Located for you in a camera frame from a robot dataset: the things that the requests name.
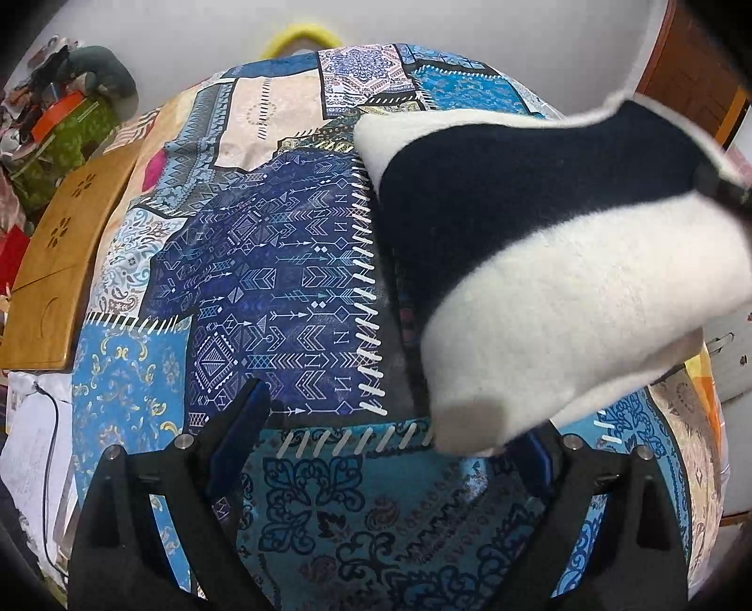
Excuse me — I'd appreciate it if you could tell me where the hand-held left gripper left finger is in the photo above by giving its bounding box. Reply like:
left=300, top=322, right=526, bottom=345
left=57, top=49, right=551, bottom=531
left=67, top=378, right=278, bottom=611

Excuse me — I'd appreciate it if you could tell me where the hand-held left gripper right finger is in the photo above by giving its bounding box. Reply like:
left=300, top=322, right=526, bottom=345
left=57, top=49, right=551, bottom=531
left=516, top=420, right=692, bottom=611

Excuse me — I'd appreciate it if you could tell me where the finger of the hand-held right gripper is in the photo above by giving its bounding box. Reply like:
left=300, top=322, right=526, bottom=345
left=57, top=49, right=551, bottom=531
left=693, top=163, right=752, bottom=222

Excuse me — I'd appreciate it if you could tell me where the navy and white fleece garment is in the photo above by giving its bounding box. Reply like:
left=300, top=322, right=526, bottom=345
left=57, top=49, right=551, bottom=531
left=352, top=91, right=752, bottom=457

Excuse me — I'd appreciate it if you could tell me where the wooden door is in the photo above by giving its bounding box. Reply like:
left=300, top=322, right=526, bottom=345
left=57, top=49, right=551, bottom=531
left=636, top=0, right=752, bottom=150

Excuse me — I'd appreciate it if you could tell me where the white cabinet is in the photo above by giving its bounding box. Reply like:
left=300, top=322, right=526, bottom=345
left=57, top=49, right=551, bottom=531
left=704, top=308, right=752, bottom=406

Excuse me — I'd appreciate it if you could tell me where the blue patchwork blanket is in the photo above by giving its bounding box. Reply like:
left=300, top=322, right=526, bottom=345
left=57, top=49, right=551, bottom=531
left=70, top=42, right=726, bottom=611

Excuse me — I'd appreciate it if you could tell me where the yellow orange-trimmed towel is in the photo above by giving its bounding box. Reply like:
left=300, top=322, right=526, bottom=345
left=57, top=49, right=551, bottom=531
left=683, top=344, right=725, bottom=447

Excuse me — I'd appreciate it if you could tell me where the white paper sheet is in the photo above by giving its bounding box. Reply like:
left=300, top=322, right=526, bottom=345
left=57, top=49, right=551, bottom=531
left=0, top=369, right=78, bottom=588

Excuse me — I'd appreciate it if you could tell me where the wooden lap tray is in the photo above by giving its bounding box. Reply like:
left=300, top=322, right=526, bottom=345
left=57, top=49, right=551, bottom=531
left=0, top=138, right=145, bottom=372

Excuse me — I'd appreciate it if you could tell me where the green patterned bag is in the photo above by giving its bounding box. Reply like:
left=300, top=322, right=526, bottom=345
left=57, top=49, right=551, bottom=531
left=8, top=97, right=119, bottom=204

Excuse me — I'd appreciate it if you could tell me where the orange box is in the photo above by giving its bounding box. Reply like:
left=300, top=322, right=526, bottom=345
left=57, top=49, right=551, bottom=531
left=31, top=93, right=84, bottom=141

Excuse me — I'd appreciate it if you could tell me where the grey plush toy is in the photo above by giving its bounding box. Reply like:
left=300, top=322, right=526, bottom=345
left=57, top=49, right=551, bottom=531
left=57, top=45, right=140, bottom=116

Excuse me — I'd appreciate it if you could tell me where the pile of assorted clutter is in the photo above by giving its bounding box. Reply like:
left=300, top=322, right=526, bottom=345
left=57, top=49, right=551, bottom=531
left=0, top=40, right=78, bottom=155

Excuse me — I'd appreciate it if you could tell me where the yellow foam tube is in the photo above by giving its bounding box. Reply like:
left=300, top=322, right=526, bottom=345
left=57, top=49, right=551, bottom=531
left=261, top=22, right=343, bottom=60

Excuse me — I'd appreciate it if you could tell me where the black cable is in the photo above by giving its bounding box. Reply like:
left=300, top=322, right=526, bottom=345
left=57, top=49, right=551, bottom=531
left=34, top=381, right=78, bottom=588

